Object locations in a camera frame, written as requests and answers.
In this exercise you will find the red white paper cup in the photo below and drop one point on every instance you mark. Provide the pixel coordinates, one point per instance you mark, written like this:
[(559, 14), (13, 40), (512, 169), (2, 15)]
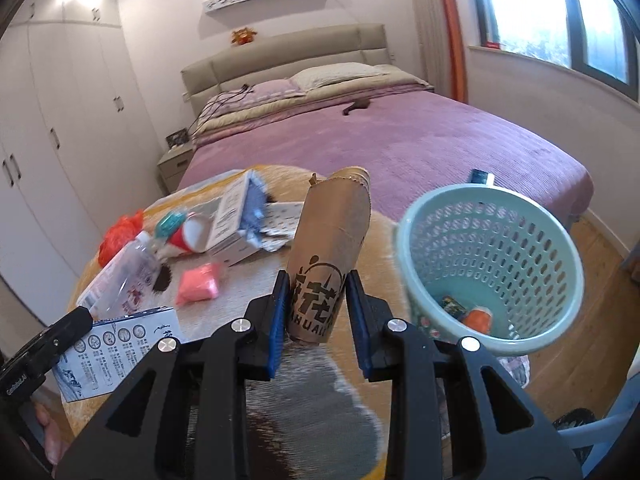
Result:
[(192, 237)]

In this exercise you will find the window with dark frame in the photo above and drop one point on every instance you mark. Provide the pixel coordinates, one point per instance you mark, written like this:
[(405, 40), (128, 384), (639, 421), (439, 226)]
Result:
[(591, 37)]

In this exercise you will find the dark object on bed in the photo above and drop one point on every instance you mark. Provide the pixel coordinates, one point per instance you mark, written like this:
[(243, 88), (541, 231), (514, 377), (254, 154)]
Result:
[(358, 104)]

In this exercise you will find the teal packet in plastic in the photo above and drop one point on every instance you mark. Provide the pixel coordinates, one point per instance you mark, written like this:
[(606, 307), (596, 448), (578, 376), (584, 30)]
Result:
[(169, 224)]

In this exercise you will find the panda pattern round rug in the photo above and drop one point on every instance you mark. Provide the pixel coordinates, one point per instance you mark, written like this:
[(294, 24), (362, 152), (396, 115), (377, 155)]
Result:
[(317, 418)]

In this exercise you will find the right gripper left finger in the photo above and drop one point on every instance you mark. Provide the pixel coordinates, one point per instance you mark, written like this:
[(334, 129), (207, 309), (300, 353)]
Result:
[(270, 324)]

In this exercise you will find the person's left hand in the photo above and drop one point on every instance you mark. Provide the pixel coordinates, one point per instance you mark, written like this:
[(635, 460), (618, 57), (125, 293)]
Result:
[(53, 444)]

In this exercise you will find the clear plastic bottle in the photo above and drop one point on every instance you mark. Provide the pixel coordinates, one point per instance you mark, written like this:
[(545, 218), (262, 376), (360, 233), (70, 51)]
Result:
[(121, 287)]

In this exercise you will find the orange white bottle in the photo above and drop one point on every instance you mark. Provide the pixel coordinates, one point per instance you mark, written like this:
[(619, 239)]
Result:
[(479, 319)]

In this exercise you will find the beige padded headboard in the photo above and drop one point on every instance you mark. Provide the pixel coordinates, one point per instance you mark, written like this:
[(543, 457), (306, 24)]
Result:
[(283, 56)]

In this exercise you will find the black remote on bed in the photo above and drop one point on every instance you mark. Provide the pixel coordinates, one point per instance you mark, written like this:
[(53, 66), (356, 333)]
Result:
[(481, 177)]

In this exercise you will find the white cardboard box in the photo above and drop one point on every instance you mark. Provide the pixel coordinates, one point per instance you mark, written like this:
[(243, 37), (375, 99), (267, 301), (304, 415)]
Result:
[(239, 218)]

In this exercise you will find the picture frame on nightstand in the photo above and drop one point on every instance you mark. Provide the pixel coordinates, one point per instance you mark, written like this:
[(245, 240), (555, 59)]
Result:
[(178, 138)]

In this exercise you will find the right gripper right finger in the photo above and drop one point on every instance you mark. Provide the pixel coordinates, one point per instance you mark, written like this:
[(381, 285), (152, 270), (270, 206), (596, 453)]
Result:
[(496, 430)]

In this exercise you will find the red plastic bag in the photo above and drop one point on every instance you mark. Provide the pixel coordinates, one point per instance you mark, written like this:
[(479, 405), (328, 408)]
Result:
[(116, 237)]

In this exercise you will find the pink packet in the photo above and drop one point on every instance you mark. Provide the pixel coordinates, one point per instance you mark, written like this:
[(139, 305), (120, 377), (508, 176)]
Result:
[(199, 284)]

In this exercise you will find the beige orange left curtain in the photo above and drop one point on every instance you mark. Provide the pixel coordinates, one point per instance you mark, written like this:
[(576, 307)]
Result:
[(441, 47)]

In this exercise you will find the white patterned pillow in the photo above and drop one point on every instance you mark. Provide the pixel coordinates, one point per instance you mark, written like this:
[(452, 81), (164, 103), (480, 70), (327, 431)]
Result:
[(320, 76)]

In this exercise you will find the orange plush toy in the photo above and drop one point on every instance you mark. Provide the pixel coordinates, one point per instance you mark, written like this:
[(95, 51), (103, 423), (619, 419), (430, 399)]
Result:
[(244, 35)]

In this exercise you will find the blue milk carton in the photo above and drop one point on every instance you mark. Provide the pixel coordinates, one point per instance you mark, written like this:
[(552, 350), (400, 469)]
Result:
[(99, 361)]

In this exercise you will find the brown paper cup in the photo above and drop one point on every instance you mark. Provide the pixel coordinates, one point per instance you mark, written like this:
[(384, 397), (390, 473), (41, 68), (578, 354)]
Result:
[(334, 222)]

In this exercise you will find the light green laundry basket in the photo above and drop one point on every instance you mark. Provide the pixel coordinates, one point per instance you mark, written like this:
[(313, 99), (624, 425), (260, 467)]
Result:
[(470, 245)]

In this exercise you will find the pink pillow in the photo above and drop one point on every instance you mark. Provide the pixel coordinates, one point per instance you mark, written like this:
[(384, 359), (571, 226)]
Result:
[(250, 95)]

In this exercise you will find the bed with purple cover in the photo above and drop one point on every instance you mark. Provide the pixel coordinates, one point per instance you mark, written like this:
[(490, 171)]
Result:
[(410, 139)]

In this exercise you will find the beige nightstand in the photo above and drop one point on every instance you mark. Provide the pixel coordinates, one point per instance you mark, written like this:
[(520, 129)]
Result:
[(173, 164)]

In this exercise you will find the white built-in wardrobe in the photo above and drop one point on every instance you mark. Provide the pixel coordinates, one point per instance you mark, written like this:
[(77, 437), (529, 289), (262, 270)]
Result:
[(78, 149)]

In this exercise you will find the dotted paper wrapper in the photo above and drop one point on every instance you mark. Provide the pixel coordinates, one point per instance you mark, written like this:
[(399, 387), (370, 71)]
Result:
[(280, 225)]

